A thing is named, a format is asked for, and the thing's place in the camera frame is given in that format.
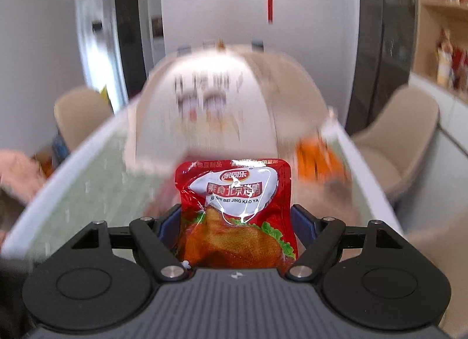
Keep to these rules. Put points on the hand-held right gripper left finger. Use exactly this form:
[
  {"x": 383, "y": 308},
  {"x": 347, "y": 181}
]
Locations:
[{"x": 168, "y": 229}]

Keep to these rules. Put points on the red bag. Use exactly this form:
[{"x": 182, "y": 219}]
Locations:
[{"x": 460, "y": 68}]

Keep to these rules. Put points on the dark door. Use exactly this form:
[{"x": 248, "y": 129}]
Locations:
[{"x": 126, "y": 32}]

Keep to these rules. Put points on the orange plush toy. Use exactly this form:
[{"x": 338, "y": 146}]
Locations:
[{"x": 318, "y": 160}]

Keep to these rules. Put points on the yellow white bottle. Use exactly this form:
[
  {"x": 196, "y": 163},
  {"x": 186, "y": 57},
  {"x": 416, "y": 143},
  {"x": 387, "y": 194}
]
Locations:
[{"x": 444, "y": 66}]

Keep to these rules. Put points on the printed mesh food cover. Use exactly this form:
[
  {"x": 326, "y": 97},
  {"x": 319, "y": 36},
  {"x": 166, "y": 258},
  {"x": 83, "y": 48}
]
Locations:
[{"x": 226, "y": 105}]

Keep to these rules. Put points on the dark glass cabinet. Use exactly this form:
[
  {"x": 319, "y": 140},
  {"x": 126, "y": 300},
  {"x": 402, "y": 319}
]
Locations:
[{"x": 384, "y": 32}]

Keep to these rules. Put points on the red chicken snack packet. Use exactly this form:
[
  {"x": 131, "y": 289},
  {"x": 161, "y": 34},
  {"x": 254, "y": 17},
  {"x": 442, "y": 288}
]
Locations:
[{"x": 234, "y": 185}]

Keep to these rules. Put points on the pink cloth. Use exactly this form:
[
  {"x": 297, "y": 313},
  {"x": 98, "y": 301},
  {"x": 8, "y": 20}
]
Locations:
[{"x": 18, "y": 174}]

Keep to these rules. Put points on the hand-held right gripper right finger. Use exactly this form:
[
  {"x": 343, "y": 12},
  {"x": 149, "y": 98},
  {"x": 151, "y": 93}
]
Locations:
[{"x": 303, "y": 225}]

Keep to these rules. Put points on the green checked tablecloth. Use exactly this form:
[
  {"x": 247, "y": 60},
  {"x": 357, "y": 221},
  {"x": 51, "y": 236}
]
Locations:
[{"x": 109, "y": 185}]

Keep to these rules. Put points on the beige chair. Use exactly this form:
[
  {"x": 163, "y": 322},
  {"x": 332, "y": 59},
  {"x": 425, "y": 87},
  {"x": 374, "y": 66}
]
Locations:
[
  {"x": 80, "y": 112},
  {"x": 398, "y": 134}
]

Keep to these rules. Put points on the black wall switch panel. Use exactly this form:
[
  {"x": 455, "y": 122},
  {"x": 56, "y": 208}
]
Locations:
[{"x": 97, "y": 27}]

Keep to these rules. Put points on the wooden shelf cabinet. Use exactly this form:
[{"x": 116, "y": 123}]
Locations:
[{"x": 424, "y": 13}]

